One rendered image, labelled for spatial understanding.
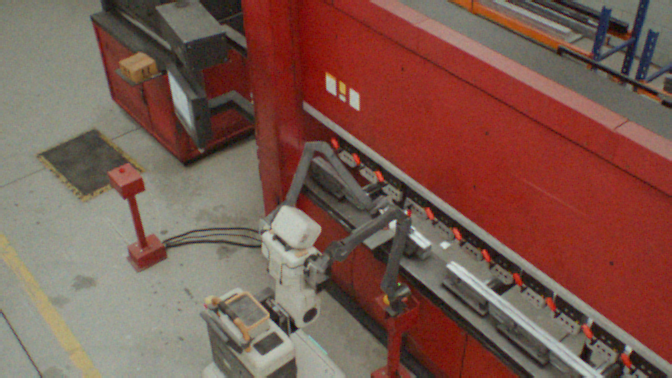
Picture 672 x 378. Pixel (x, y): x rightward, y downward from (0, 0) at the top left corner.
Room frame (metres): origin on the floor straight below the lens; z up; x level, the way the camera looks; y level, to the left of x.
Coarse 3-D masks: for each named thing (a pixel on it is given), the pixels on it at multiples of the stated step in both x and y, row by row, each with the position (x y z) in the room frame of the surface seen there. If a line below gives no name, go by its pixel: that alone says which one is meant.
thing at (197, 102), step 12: (180, 72) 3.84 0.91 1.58; (180, 84) 3.68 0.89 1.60; (192, 84) 3.71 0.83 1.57; (192, 96) 3.54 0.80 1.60; (204, 96) 3.58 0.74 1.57; (192, 108) 3.51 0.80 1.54; (204, 108) 3.57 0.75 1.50; (180, 120) 3.80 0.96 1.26; (192, 120) 3.54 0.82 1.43; (204, 120) 3.56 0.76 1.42; (192, 132) 3.59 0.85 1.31; (204, 132) 3.53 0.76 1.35; (204, 144) 3.52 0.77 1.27
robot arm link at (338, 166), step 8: (328, 152) 3.11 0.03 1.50; (328, 160) 3.11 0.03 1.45; (336, 160) 3.11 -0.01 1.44; (336, 168) 3.09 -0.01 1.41; (344, 168) 3.09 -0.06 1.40; (344, 176) 3.07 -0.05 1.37; (352, 176) 3.08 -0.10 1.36; (352, 184) 3.05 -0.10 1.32; (352, 192) 3.04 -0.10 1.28; (360, 192) 3.03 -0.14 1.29; (360, 200) 3.00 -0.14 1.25
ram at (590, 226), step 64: (320, 0) 3.60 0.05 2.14; (320, 64) 3.61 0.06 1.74; (384, 64) 3.18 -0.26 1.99; (384, 128) 3.17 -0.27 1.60; (448, 128) 2.82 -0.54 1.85; (512, 128) 2.53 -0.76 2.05; (448, 192) 2.78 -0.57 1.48; (512, 192) 2.48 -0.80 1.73; (576, 192) 2.24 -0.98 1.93; (640, 192) 2.04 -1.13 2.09; (576, 256) 2.18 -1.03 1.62; (640, 256) 1.98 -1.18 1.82; (640, 320) 1.91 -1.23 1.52
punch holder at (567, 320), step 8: (560, 304) 2.19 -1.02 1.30; (568, 304) 2.16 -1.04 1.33; (552, 312) 2.21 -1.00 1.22; (568, 312) 2.15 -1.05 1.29; (576, 312) 2.12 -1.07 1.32; (560, 320) 2.17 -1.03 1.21; (568, 320) 2.14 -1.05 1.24; (584, 320) 2.12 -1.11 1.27; (568, 328) 2.13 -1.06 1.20; (576, 328) 2.10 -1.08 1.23
